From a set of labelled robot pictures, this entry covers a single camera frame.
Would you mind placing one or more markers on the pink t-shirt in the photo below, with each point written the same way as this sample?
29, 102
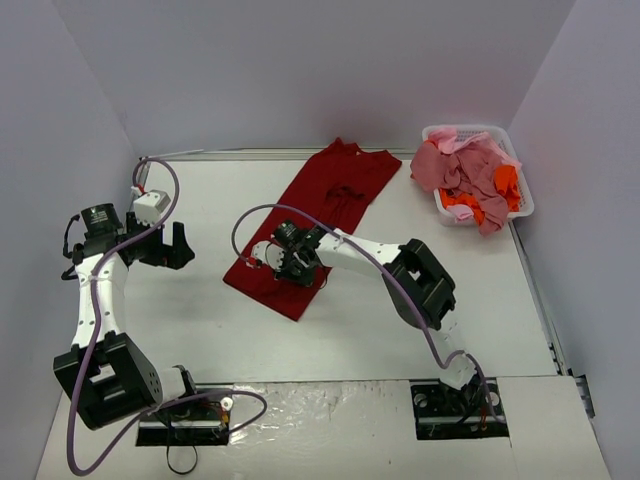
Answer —
465, 170

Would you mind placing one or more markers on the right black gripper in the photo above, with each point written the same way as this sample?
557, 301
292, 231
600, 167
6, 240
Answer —
293, 263

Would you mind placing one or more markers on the dark red t-shirt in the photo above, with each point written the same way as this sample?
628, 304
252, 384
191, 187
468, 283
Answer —
335, 186

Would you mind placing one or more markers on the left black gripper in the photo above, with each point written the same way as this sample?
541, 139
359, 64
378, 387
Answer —
163, 245

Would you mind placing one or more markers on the white plastic basket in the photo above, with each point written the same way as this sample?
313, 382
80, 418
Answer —
459, 136

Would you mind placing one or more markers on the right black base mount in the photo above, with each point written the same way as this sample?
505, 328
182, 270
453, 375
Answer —
443, 413

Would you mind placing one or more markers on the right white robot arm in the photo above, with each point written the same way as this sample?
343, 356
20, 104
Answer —
421, 290

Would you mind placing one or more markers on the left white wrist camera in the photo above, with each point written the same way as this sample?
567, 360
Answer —
149, 206

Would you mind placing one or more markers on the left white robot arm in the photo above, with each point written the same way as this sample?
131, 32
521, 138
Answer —
105, 373

